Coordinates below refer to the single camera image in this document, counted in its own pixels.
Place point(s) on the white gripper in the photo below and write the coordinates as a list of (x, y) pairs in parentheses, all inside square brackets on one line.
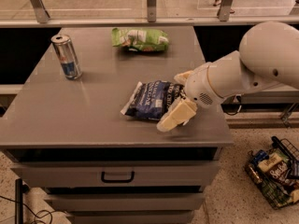
[(198, 85)]

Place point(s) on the blue chip bag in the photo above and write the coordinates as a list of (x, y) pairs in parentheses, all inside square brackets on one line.
[(152, 100)]

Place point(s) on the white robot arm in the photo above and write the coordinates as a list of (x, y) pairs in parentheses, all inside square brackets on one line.
[(268, 56)]

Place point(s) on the green chip bag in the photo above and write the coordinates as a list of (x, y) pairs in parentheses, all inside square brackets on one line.
[(140, 39)]

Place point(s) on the redbull can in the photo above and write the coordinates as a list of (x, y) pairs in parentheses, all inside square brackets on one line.
[(67, 56)]

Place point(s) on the grey drawer cabinet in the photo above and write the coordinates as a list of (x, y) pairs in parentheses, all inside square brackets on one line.
[(61, 135)]

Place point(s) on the snack bags in basket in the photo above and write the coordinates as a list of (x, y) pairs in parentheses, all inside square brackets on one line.
[(272, 174)]

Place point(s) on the metal window railing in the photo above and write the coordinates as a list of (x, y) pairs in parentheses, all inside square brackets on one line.
[(67, 13)]

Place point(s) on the black drawer handle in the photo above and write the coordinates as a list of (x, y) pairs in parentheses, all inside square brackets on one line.
[(117, 178)]

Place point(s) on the black wire basket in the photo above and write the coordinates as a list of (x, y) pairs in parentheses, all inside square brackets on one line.
[(287, 148)]

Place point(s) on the black stand post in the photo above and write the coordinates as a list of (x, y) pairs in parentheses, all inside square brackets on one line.
[(19, 190)]

